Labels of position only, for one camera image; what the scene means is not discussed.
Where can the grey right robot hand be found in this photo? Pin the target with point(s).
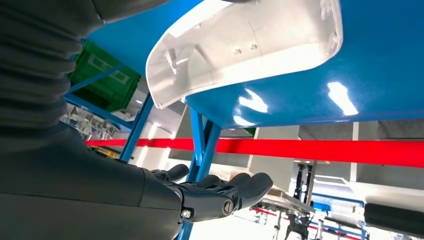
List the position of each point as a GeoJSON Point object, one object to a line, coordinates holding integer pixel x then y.
{"type": "Point", "coordinates": [82, 198]}

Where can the tall blue shelf rack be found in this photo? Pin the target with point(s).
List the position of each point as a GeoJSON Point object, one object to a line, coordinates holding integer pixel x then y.
{"type": "Point", "coordinates": [137, 129]}

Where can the low blue shelf rack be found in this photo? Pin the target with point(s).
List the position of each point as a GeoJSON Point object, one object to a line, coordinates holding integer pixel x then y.
{"type": "Point", "coordinates": [381, 66]}

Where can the green plastic crate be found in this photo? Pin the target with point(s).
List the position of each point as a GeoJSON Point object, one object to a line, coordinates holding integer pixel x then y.
{"type": "Point", "coordinates": [112, 92]}

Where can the red barrier tape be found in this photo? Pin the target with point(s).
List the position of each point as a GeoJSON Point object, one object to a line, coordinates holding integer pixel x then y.
{"type": "Point", "coordinates": [298, 150]}

